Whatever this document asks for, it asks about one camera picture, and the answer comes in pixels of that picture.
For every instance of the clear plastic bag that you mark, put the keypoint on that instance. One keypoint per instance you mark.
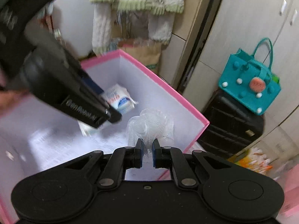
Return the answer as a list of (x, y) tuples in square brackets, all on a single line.
[(130, 24)]

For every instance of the beige wardrobe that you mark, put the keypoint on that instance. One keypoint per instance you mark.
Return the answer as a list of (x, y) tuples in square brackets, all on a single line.
[(252, 16)]

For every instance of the brown paper bag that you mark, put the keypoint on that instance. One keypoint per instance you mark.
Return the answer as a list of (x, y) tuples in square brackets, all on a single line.
[(142, 53)]

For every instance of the orange yellow gift bag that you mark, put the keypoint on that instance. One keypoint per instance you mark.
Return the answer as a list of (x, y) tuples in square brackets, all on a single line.
[(254, 162)]

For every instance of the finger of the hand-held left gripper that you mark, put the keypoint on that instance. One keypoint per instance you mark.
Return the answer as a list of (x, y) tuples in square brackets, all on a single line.
[(88, 112), (91, 85)]

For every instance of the cream fluffy pajama pants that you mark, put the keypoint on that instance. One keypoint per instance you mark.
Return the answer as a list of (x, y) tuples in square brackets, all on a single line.
[(101, 28)]

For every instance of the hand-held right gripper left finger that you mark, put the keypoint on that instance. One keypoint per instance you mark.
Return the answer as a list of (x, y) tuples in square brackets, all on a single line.
[(140, 154)]

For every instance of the cluttered wooden shelf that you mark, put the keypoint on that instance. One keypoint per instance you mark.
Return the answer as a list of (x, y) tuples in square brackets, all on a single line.
[(50, 23)]

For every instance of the teal felt tote bag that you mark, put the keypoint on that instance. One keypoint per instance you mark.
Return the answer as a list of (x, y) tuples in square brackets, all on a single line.
[(245, 93)]

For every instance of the black suitcase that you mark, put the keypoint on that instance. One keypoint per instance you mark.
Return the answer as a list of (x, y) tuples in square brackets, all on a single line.
[(231, 130)]

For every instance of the pink storage box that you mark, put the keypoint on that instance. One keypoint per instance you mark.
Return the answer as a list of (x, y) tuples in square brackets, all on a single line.
[(151, 93)]

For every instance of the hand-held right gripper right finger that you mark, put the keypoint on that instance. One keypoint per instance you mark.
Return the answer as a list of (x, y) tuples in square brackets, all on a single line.
[(154, 155)]

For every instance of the person's left hand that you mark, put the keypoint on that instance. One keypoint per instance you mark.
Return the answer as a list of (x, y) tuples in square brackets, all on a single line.
[(10, 102)]

